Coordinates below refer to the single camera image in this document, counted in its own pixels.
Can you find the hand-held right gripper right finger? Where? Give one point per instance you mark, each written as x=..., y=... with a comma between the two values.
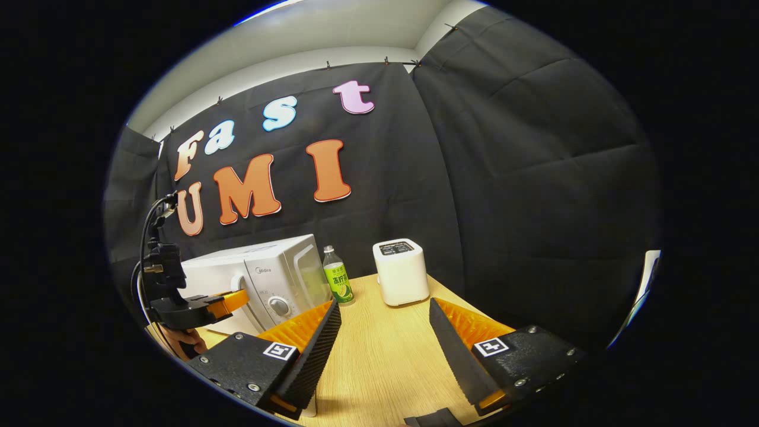
x=453, y=356

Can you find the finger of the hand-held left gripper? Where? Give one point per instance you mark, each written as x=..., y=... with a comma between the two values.
x=228, y=302

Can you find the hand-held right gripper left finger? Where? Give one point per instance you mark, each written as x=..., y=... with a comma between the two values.
x=320, y=350

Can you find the white microwave oven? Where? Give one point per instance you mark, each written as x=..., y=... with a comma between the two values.
x=267, y=267

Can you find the green label drink bottle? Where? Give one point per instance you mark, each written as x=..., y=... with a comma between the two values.
x=338, y=281

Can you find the white toaster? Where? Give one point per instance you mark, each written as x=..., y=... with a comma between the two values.
x=402, y=276

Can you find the black backdrop cloth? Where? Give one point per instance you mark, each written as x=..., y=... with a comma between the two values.
x=533, y=178

